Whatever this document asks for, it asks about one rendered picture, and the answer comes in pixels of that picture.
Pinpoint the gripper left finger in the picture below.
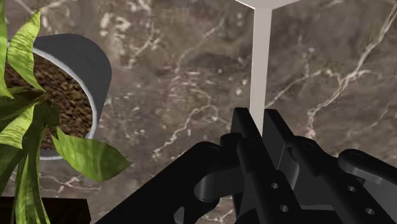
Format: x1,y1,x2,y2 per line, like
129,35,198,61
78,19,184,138
95,107,299,224

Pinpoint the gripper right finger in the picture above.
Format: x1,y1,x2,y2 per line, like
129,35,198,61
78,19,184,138
261,108,397,224

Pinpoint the dark brown block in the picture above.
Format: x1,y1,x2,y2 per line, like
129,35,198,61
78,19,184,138
0,195,92,224

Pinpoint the green plant in grey pot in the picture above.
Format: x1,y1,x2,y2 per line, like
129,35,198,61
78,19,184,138
0,0,133,224

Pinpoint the white upright post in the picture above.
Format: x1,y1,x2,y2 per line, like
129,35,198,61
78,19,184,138
233,0,302,137

